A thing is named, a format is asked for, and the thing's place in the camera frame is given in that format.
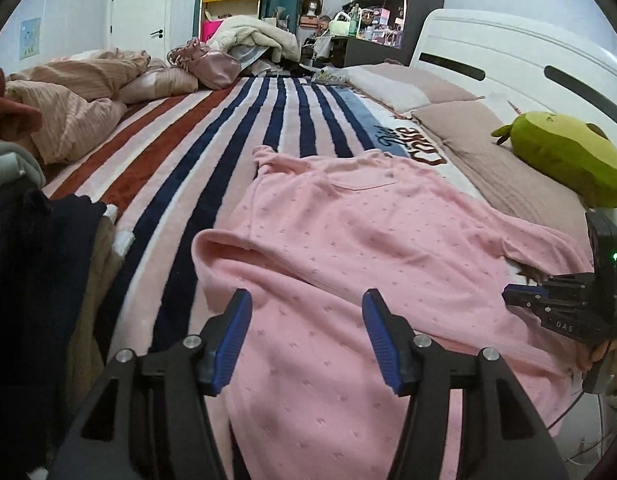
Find green avocado plush toy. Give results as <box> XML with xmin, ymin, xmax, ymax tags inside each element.
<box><xmin>491</xmin><ymin>111</ymin><xmax>617</xmax><ymax>209</ymax></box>

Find white bed headboard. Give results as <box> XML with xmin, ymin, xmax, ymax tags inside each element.
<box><xmin>409</xmin><ymin>8</ymin><xmax>617</xmax><ymax>161</ymax></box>

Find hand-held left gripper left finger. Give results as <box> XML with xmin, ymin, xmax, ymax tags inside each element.
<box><xmin>48</xmin><ymin>287</ymin><xmax>254</xmax><ymax>480</ymax></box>

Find striped fleece blanket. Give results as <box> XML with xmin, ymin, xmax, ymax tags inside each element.
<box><xmin>41</xmin><ymin>76</ymin><xmax>489</xmax><ymax>480</ymax></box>

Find pink satin bag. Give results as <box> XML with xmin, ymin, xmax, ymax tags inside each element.
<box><xmin>167</xmin><ymin>38</ymin><xmax>242</xmax><ymax>92</ymax></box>

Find pink dotted garment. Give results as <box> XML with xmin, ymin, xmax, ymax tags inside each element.
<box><xmin>192</xmin><ymin>145</ymin><xmax>597</xmax><ymax>480</ymax></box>

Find dark red cloth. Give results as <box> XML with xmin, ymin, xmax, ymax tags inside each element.
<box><xmin>0</xmin><ymin>67</ymin><xmax>43</xmax><ymax>133</ymax></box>

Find dusty pink ribbed pillow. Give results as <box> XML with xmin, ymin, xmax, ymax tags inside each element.
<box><xmin>423</xmin><ymin>100</ymin><xmax>592</xmax><ymax>243</ymax></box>

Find small wall poster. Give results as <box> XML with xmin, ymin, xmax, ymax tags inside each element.
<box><xmin>19</xmin><ymin>17</ymin><xmax>42</xmax><ymax>58</ymax></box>

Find beige fuzzy cloth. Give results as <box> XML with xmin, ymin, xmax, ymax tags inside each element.
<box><xmin>66</xmin><ymin>202</ymin><xmax>122</xmax><ymax>411</ymax></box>

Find cream blanket pile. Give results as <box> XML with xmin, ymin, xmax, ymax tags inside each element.
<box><xmin>208</xmin><ymin>15</ymin><xmax>302</xmax><ymax>68</ymax></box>

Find pink striped duvet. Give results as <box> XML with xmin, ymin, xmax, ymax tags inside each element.
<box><xmin>3</xmin><ymin>48</ymin><xmax>199</xmax><ymax>166</ymax></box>

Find black cable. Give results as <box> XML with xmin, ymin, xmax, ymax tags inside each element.
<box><xmin>546</xmin><ymin>382</ymin><xmax>589</xmax><ymax>431</ymax></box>

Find dark navy clothes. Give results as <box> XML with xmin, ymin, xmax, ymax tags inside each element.
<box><xmin>0</xmin><ymin>180</ymin><xmax>109</xmax><ymax>480</ymax></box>

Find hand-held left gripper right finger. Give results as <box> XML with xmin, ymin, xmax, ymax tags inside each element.
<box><xmin>361</xmin><ymin>287</ymin><xmax>564</xmax><ymax>480</ymax></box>

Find white door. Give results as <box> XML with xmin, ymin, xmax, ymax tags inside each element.
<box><xmin>110</xmin><ymin>0</ymin><xmax>172</xmax><ymax>58</ymax></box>

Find pink and white pillow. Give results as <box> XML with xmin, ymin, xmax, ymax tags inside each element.
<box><xmin>345</xmin><ymin>62</ymin><xmax>485</xmax><ymax>113</ymax></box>

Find grey cloth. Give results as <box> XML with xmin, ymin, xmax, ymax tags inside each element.
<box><xmin>0</xmin><ymin>140</ymin><xmax>46</xmax><ymax>196</ymax></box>

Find clear plastic bag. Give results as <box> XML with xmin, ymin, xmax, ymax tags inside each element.
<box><xmin>311</xmin><ymin>65</ymin><xmax>350</xmax><ymax>86</ymax></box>

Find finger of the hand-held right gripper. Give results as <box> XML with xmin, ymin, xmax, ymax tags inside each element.
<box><xmin>536</xmin><ymin>272</ymin><xmax>597</xmax><ymax>307</ymax></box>
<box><xmin>502</xmin><ymin>284</ymin><xmax>597</xmax><ymax>342</ymax></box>

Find yellow shelf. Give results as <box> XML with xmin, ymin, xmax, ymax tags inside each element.
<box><xmin>198</xmin><ymin>0</ymin><xmax>265</xmax><ymax>41</ymax></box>

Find person's right hand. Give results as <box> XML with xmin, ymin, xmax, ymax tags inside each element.
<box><xmin>579</xmin><ymin>337</ymin><xmax>617</xmax><ymax>377</ymax></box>

